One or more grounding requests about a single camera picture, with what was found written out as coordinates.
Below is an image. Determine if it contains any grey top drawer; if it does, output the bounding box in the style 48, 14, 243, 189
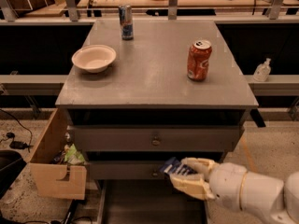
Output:
68, 126, 244, 152

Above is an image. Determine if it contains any wooden open side box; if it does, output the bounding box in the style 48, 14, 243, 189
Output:
29, 109, 87, 200

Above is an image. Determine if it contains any green crumpled snack bag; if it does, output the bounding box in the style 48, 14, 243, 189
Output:
64, 144, 85, 165

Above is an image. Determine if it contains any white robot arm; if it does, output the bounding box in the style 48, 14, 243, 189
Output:
170, 158, 299, 224

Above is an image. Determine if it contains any clear hand sanitizer bottle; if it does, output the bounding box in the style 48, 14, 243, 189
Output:
253, 58, 271, 82

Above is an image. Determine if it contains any orange soda can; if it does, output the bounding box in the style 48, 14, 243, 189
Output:
187, 39, 212, 81

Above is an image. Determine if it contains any dark blue rxbar wrapper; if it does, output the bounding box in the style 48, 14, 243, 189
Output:
160, 157, 196, 175

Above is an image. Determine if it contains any black power adapter cable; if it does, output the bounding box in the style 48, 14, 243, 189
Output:
0, 108, 34, 153

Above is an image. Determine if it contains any blue silver energy drink can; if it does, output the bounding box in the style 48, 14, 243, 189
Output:
119, 4, 134, 40

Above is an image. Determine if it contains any grey drawer cabinet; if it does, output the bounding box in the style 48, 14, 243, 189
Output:
55, 18, 260, 224

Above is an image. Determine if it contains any grey middle drawer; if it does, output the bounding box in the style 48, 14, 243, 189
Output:
88, 161, 168, 180

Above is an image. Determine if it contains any metal rail frame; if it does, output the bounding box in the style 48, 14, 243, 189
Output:
0, 0, 299, 22

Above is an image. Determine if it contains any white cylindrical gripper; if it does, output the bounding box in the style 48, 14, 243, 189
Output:
170, 158, 248, 212

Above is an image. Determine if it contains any white paper bowl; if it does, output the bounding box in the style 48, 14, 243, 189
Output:
72, 45, 116, 74

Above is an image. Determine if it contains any black bin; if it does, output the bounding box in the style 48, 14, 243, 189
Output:
0, 150, 26, 199

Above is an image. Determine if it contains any grey open bottom drawer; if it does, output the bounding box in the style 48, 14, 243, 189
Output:
97, 180, 208, 224

